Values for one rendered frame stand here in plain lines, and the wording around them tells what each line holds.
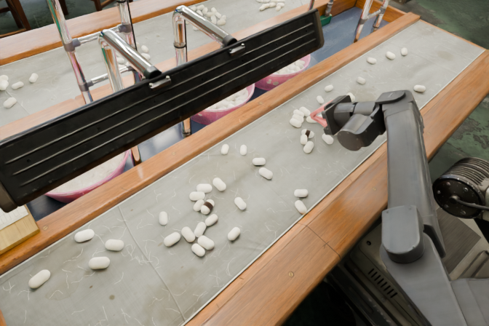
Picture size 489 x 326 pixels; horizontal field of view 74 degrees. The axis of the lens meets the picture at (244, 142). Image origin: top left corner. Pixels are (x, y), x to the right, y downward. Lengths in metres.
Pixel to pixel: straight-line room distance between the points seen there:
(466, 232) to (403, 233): 0.93
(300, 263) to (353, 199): 0.21
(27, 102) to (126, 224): 0.52
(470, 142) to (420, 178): 2.00
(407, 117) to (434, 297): 0.36
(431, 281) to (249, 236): 0.44
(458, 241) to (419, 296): 0.92
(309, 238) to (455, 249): 0.64
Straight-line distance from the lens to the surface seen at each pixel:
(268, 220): 0.77
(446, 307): 0.37
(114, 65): 0.64
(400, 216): 0.43
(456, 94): 1.31
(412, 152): 0.57
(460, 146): 2.43
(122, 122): 0.47
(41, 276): 0.76
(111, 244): 0.74
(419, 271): 0.40
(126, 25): 0.92
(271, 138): 0.92
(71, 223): 0.78
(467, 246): 1.30
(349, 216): 0.80
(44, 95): 1.13
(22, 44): 1.34
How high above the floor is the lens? 1.41
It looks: 48 degrees down
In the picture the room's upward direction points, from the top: 7 degrees clockwise
